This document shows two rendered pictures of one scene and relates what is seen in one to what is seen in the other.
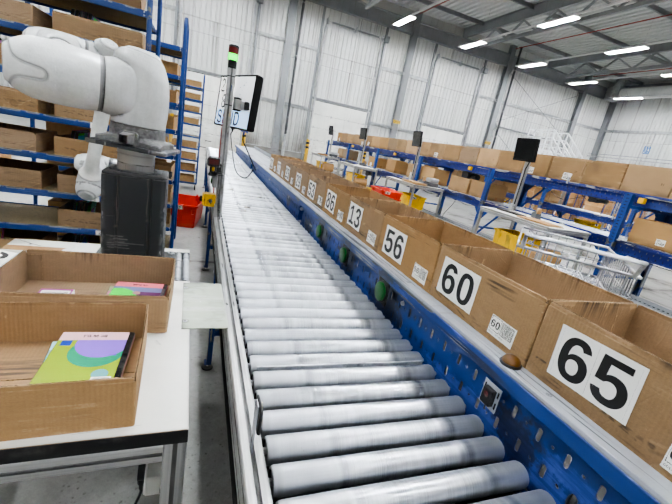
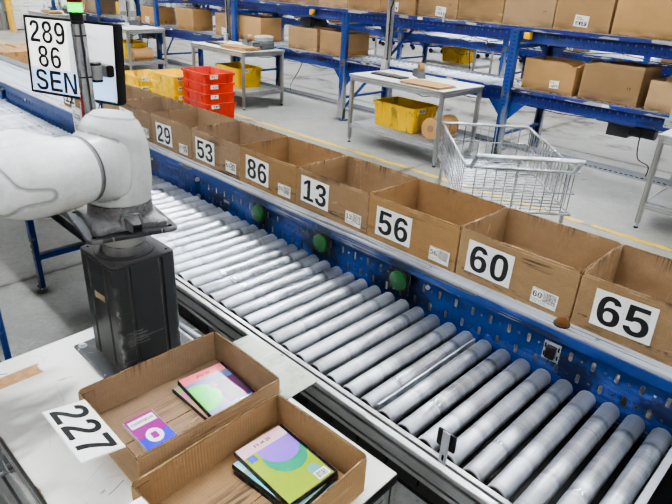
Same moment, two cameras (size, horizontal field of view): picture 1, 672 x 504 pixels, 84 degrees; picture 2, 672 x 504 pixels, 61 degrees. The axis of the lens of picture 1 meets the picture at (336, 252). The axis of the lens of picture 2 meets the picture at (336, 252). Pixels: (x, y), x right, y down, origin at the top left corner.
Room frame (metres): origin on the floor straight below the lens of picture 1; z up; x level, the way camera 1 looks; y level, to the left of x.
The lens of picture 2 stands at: (-0.25, 0.73, 1.74)
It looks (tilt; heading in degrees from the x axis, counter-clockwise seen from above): 26 degrees down; 336
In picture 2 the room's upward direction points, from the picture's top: 3 degrees clockwise
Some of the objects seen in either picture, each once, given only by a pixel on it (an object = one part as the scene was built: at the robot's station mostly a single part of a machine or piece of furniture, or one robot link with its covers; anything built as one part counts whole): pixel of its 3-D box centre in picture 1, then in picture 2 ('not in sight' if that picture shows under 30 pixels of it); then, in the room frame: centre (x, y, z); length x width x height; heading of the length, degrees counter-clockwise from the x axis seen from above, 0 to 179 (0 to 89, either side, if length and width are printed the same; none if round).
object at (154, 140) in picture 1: (136, 135); (123, 210); (1.18, 0.68, 1.19); 0.22 x 0.18 x 0.06; 13
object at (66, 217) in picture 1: (104, 215); not in sight; (2.22, 1.46, 0.59); 0.40 x 0.30 x 0.10; 110
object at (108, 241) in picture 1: (136, 218); (133, 300); (1.20, 0.68, 0.91); 0.26 x 0.26 x 0.33; 24
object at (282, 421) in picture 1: (370, 414); (478, 402); (0.70, -0.14, 0.72); 0.52 x 0.05 x 0.05; 112
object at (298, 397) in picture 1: (359, 394); (458, 390); (0.76, -0.12, 0.72); 0.52 x 0.05 x 0.05; 112
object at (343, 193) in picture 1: (358, 207); (292, 168); (2.07, -0.08, 0.96); 0.39 x 0.29 x 0.17; 22
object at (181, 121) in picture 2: (319, 184); (194, 132); (2.80, 0.22, 0.96); 0.39 x 0.29 x 0.17; 22
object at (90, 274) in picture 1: (93, 288); (183, 400); (0.88, 0.61, 0.80); 0.38 x 0.28 x 0.10; 112
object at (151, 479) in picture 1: (155, 429); not in sight; (0.86, 0.41, 0.41); 0.45 x 0.06 x 0.08; 24
